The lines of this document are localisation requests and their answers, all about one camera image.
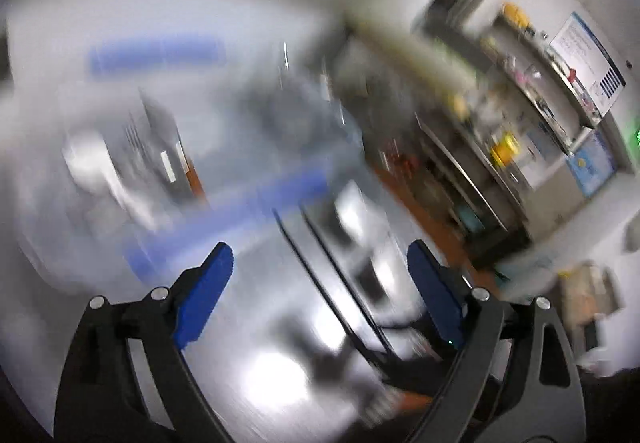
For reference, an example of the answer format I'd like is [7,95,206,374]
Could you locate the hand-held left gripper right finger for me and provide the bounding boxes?
[400,239,587,443]

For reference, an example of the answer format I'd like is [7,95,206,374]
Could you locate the metal fork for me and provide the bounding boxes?
[124,116,148,156]

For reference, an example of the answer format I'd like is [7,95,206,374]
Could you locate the white plastic rice spoon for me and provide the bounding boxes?
[62,130,162,230]

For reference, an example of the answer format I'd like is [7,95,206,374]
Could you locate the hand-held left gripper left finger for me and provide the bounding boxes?
[52,241,236,443]

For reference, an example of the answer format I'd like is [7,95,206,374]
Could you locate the metal spatula wooden handle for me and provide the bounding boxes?
[140,97,209,205]

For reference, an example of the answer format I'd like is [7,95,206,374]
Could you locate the blue wall poster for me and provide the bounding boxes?
[566,132,619,198]

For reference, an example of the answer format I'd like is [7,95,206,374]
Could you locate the white square dish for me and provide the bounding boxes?
[334,180,397,250]
[350,253,427,325]

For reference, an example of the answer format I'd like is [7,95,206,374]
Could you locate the black chopstick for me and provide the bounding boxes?
[272,208,388,376]
[300,206,403,366]

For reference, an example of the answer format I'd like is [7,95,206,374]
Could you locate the clear storage box blue handles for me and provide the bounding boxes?
[10,36,368,285]

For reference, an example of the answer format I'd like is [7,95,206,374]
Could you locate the stainless steel shelf rack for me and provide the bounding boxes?
[414,13,603,251]

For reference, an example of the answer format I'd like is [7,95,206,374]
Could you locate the white wall poster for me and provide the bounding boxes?
[549,12,627,118]

